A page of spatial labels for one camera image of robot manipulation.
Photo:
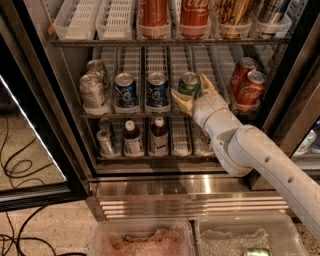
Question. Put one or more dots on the clear bin with pink cloth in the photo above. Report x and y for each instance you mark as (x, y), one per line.
(143, 237)

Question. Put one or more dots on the open fridge glass door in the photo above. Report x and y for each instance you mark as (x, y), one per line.
(38, 167)

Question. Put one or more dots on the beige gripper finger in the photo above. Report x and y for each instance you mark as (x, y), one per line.
(206, 85)
(184, 102)

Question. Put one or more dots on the white can rear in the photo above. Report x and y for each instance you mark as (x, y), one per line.
(97, 67)

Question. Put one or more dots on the clear bin with bubble wrap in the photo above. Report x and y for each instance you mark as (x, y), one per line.
(231, 234)

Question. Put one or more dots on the brown bottle left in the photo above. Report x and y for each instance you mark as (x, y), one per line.
(133, 139)

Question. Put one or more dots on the gold patterned can top shelf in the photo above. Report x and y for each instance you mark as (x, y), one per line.
(232, 12)

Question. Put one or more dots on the red cola can rear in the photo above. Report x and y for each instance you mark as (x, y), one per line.
(243, 66)

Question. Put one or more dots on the slim silver can front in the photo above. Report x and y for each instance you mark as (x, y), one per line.
(107, 146)

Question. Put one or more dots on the brown bottle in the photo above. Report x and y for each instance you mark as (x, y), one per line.
(133, 139)
(159, 137)

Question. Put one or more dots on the red cola can top shelf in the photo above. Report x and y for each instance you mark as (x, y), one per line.
(194, 13)

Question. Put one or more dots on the white can front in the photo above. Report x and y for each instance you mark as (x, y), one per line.
(92, 91)

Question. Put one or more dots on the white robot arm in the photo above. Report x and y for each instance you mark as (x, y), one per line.
(241, 148)

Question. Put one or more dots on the slim silver can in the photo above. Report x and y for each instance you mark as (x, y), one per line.
(105, 123)
(107, 146)

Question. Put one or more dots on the blue can left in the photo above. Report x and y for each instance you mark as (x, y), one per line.
(125, 88)

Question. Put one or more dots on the brown bottle right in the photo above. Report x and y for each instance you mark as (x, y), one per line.
(159, 137)

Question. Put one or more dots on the stainless steel fridge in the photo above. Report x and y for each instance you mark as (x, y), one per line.
(62, 36)

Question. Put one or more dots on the red cola can front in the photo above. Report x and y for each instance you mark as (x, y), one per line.
(251, 88)

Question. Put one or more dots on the slim silver can rear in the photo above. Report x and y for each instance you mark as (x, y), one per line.
(105, 123)

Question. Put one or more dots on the green can in bin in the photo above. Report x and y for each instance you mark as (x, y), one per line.
(256, 252)

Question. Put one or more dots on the silver striped can top shelf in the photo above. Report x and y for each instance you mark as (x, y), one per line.
(273, 11)

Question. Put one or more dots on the green soda can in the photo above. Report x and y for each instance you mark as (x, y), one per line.
(189, 84)

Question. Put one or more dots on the white can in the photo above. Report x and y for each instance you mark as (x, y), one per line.
(97, 67)
(92, 91)

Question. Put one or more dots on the clear water bottle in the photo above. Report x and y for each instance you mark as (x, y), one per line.
(203, 143)

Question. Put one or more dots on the blue can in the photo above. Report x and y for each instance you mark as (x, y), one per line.
(125, 88)
(157, 85)

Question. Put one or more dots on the blue can right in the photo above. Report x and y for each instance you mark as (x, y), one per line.
(157, 85)

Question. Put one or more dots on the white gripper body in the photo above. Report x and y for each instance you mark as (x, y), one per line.
(207, 107)

